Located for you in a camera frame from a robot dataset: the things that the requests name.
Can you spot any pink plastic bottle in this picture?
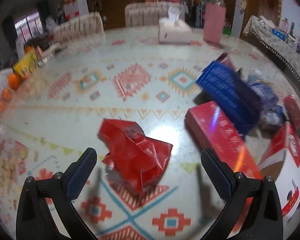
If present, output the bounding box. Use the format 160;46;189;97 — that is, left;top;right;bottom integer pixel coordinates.
203;0;227;44

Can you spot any white and red carton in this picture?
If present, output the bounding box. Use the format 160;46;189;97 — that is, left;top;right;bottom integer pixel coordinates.
257;121;300;224

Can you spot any white tissue box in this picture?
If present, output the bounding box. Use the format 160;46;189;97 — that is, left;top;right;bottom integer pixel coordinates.
158;6;192;45

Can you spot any blue printed carton box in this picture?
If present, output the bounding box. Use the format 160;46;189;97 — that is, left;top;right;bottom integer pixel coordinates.
195;60;263;134

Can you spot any cluttered sideboard with cloth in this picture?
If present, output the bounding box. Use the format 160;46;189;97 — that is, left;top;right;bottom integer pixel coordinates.
242;15;300;90

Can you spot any red paper bag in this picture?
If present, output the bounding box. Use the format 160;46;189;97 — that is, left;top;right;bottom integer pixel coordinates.
97;118;173;195

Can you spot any wooden door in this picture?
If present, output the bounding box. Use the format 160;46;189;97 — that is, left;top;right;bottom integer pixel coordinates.
246;0;282;25

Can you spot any chair with woven cover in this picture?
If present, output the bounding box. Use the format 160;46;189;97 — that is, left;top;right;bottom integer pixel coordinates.
52;12;105;43
125;2;186;27

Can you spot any white plastic packet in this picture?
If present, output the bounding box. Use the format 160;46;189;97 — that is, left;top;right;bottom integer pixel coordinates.
259;16;275;28

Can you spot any yellow snack packet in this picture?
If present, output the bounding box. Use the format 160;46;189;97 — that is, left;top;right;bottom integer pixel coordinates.
13;51;39;78

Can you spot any white plastic bag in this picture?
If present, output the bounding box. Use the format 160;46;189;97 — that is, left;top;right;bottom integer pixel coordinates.
45;17;58;32

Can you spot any patterned tablecloth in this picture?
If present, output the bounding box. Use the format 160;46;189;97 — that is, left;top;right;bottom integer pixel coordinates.
0;26;300;240

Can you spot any long red box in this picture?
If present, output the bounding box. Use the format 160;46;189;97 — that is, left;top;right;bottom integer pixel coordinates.
185;101;263;183

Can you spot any red wall calendar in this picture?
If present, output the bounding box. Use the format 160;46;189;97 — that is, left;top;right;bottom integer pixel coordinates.
62;0;80;18

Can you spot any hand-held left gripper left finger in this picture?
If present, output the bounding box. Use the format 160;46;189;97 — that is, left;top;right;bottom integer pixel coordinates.
16;147;98;240

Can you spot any small red box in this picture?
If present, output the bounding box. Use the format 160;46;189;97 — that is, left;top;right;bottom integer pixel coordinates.
282;94;300;130

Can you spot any white metal trolley rack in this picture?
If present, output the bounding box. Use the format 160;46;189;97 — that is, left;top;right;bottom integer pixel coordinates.
192;0;205;28

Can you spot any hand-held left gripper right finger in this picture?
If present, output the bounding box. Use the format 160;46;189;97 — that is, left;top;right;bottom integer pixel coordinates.
201;148;283;240

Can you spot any blue clear plastic bag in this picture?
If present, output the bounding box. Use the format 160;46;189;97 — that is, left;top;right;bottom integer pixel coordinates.
242;69;287;130

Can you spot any blue tissue pack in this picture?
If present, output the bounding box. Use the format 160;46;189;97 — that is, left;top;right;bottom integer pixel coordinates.
271;29;288;40

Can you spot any window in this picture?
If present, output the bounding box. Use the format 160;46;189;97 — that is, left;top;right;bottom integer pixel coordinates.
12;10;44;45

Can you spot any maroon snack packet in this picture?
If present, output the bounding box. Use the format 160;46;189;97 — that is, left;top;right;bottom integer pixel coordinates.
215;52;237;70

